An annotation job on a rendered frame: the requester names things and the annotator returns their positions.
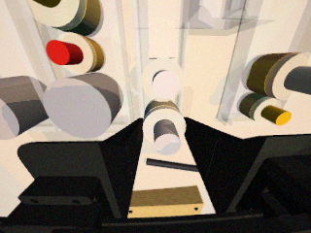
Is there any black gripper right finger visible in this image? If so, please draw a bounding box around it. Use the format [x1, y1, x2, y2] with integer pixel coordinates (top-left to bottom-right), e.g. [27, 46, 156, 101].
[184, 116, 311, 214]

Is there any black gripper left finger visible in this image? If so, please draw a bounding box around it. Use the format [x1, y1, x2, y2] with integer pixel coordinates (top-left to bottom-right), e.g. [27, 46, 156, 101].
[17, 117, 144, 218]

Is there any dark grey flat bar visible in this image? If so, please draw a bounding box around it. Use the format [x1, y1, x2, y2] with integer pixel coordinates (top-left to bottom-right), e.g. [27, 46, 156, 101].
[146, 158, 198, 172]

